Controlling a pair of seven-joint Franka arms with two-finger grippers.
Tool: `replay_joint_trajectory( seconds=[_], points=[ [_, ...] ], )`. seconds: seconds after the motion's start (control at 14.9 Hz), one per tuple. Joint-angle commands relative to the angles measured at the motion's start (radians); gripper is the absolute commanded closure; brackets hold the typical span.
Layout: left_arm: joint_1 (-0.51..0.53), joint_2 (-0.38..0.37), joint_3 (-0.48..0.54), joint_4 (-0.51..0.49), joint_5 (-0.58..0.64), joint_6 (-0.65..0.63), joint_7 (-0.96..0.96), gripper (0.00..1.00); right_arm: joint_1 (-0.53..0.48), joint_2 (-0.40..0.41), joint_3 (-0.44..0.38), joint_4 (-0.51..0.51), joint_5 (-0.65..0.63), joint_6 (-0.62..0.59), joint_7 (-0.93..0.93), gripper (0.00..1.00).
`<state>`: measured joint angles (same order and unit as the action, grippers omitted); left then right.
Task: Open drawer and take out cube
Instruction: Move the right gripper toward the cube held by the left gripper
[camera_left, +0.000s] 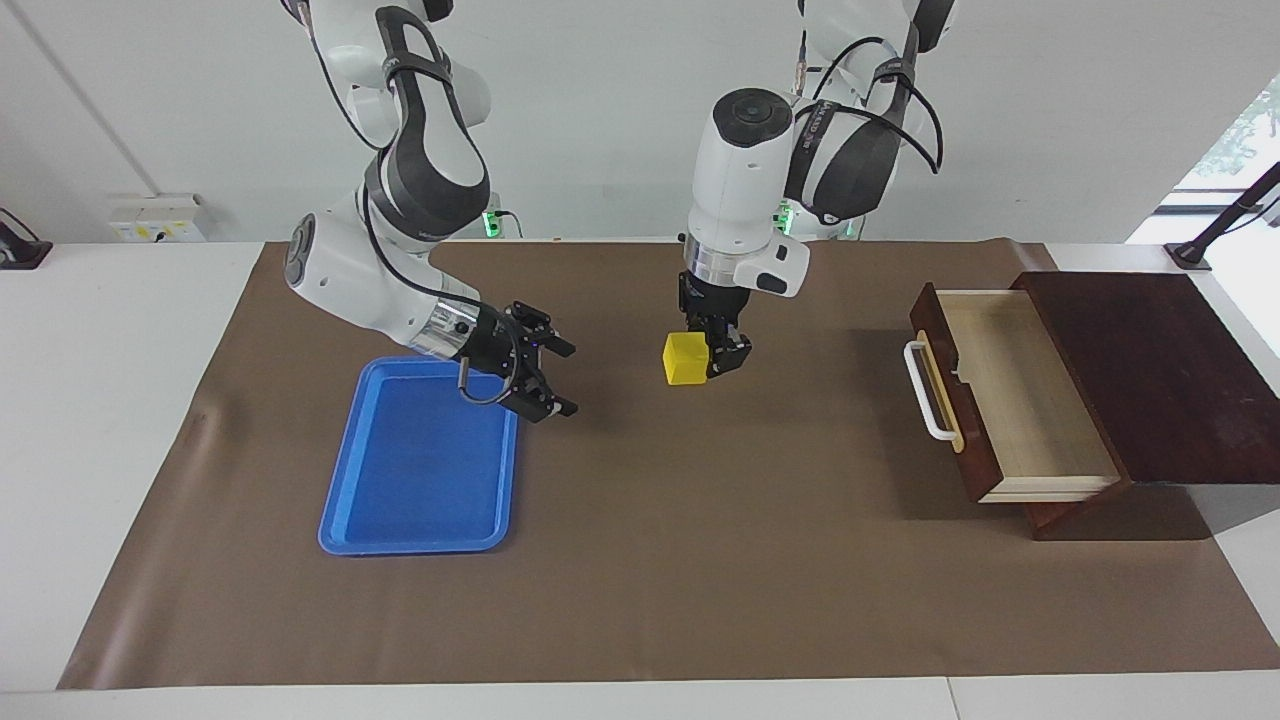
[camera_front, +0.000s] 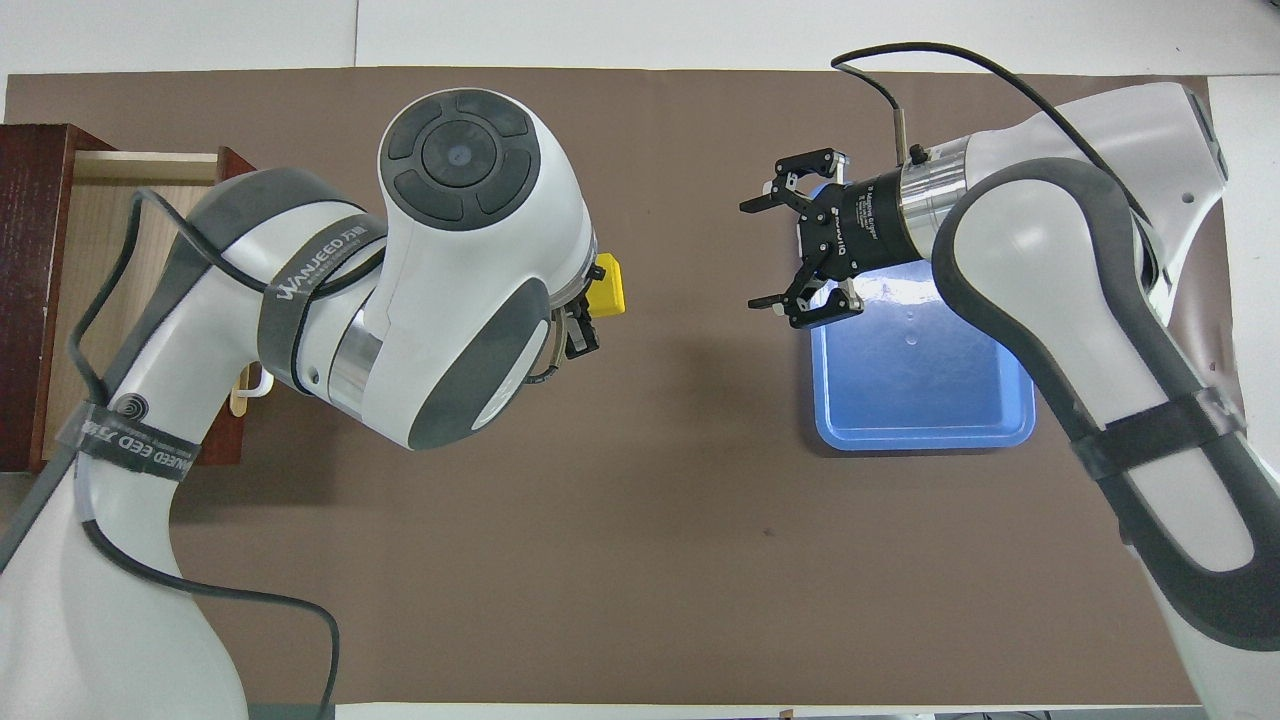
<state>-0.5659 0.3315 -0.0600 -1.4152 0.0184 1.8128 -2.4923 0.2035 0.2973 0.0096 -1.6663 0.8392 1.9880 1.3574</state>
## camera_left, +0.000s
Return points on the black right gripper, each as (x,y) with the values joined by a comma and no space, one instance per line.
(505,352)

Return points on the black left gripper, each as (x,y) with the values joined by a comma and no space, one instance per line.
(715,305)

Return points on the yellow cube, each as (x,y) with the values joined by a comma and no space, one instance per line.
(685,360)

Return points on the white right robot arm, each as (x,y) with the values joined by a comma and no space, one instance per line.
(340,270)

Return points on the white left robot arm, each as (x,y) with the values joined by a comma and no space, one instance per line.
(740,190)

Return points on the dark wooden drawer cabinet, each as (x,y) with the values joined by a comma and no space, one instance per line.
(1200,400)

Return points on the blue plastic tray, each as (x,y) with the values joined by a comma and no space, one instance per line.
(420,470)

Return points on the brown table mat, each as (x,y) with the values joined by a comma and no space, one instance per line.
(700,520)

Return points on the black angled stand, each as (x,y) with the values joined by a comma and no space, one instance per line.
(1190,252)

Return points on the white wall socket box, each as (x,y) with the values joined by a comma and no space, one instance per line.
(155,222)

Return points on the black clamp mount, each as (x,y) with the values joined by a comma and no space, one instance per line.
(22,250)

